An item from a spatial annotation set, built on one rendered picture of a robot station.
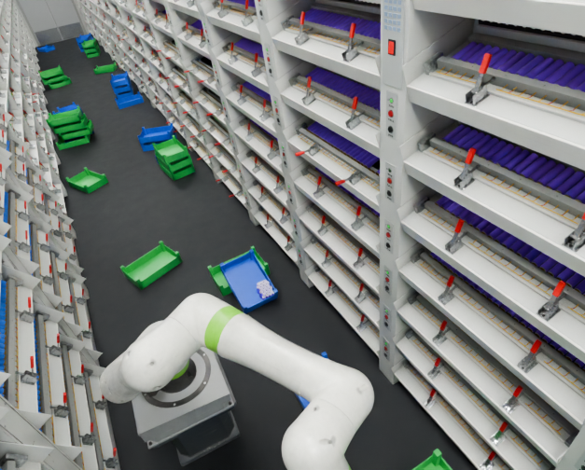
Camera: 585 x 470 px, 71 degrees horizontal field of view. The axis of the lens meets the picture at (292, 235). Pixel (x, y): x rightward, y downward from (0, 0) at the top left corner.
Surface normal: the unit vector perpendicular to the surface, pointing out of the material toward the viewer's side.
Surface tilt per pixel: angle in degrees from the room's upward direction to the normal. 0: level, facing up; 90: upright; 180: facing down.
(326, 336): 0
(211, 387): 5
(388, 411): 0
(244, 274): 20
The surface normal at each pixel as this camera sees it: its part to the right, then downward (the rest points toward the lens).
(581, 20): -0.79, 0.61
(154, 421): -0.05, -0.77
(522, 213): -0.38, -0.62
